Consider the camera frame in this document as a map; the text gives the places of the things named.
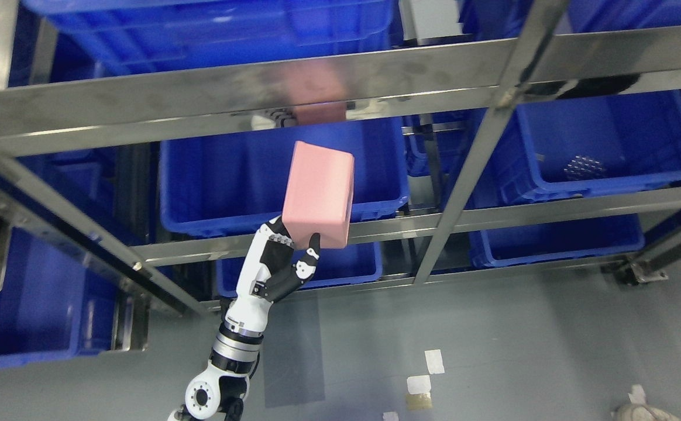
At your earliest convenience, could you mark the blue bin top shelf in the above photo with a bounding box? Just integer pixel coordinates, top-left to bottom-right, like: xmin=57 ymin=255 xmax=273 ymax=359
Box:
xmin=24 ymin=1 xmax=398 ymax=75

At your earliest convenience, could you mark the blue bin right shelf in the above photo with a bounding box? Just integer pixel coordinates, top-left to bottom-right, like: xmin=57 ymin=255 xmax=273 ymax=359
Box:
xmin=466 ymin=90 xmax=681 ymax=209

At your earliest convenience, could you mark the blue bin middle shelf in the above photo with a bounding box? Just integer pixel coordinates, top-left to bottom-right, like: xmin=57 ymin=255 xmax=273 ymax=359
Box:
xmin=159 ymin=117 xmax=410 ymax=238

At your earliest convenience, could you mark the pink plastic storage box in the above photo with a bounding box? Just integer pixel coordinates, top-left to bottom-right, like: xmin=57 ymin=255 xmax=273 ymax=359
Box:
xmin=281 ymin=141 xmax=355 ymax=250

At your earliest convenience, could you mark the blue bin bottom right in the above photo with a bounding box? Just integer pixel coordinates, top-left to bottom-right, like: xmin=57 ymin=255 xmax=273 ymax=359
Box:
xmin=469 ymin=214 xmax=645 ymax=268

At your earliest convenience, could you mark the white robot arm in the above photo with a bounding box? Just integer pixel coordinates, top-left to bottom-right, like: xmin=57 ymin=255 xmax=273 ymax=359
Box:
xmin=168 ymin=216 xmax=321 ymax=420

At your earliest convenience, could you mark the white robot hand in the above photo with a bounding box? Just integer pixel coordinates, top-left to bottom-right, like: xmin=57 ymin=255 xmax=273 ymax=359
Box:
xmin=225 ymin=215 xmax=321 ymax=337

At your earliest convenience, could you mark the blue bin left foreground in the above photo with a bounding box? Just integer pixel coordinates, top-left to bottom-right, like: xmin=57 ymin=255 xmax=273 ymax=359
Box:
xmin=0 ymin=229 xmax=118 ymax=370

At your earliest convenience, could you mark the blue bin shelf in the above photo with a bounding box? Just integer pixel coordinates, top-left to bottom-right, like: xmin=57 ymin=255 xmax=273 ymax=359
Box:
xmin=24 ymin=1 xmax=398 ymax=75
xmin=159 ymin=117 xmax=410 ymax=238
xmin=466 ymin=90 xmax=681 ymax=209

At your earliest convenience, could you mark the steel shelf rack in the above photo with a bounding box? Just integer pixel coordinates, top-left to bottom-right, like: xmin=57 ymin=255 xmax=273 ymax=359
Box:
xmin=0 ymin=0 xmax=681 ymax=319

